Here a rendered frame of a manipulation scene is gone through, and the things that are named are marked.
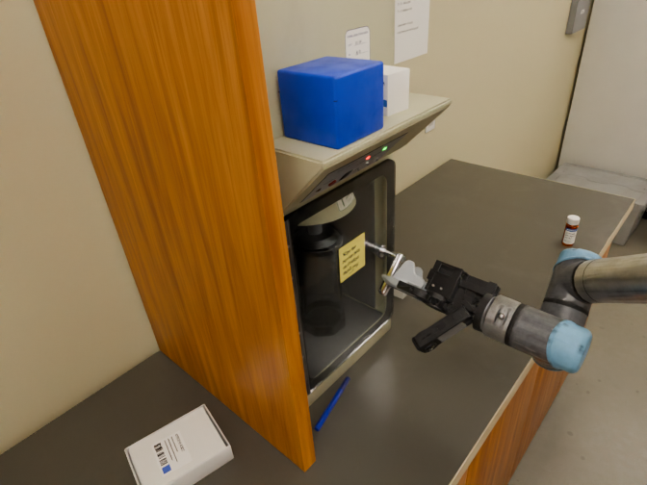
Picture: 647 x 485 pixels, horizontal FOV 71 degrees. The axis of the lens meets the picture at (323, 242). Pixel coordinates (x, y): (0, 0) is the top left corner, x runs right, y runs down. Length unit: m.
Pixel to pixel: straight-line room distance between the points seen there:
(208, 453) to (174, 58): 0.66
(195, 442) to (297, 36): 0.71
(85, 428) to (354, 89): 0.86
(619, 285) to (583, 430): 1.52
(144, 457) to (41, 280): 0.39
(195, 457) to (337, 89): 0.67
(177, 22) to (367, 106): 0.24
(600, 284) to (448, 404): 0.38
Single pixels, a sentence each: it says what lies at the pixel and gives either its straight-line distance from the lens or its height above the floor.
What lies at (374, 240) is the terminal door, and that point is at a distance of 0.90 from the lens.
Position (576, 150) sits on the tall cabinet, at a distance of 3.80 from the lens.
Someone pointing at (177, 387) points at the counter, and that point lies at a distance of 1.10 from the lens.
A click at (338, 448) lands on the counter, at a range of 0.93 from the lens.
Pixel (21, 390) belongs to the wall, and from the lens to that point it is 1.14.
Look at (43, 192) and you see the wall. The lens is 0.98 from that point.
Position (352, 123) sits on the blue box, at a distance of 0.60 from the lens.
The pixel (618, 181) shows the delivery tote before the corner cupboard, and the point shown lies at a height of 0.33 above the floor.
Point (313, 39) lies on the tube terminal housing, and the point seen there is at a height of 1.62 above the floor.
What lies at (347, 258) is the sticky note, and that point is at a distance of 0.84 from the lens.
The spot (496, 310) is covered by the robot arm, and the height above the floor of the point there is 1.21.
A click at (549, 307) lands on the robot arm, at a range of 0.91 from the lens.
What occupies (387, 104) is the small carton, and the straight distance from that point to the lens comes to 0.71.
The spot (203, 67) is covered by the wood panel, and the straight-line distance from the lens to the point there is 0.54.
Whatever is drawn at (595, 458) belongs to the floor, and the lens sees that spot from 2.22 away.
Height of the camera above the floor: 1.72
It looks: 32 degrees down
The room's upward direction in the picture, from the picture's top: 5 degrees counter-clockwise
